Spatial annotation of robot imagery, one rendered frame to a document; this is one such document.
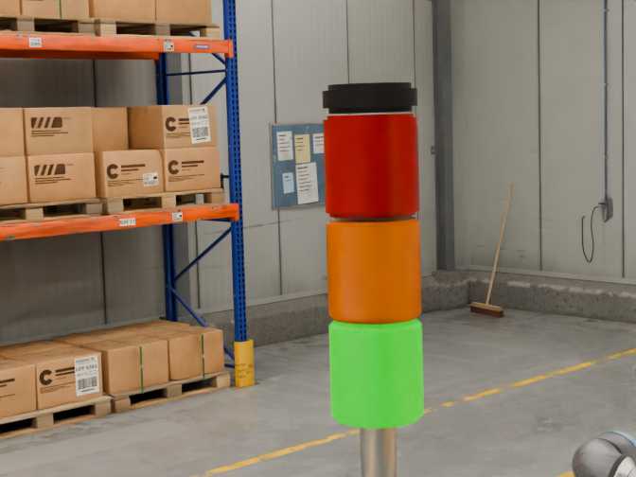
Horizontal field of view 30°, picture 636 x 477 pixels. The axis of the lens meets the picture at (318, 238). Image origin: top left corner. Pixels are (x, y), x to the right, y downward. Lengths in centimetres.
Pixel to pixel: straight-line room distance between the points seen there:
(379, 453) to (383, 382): 4
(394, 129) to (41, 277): 1026
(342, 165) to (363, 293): 7
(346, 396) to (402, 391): 3
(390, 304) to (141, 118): 956
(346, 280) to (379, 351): 4
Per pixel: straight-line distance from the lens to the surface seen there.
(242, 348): 1040
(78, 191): 946
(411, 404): 63
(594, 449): 277
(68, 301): 1101
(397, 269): 61
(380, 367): 62
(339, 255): 62
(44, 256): 1084
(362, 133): 61
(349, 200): 61
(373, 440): 64
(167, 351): 1013
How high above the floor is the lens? 232
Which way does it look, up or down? 6 degrees down
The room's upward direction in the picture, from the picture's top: 2 degrees counter-clockwise
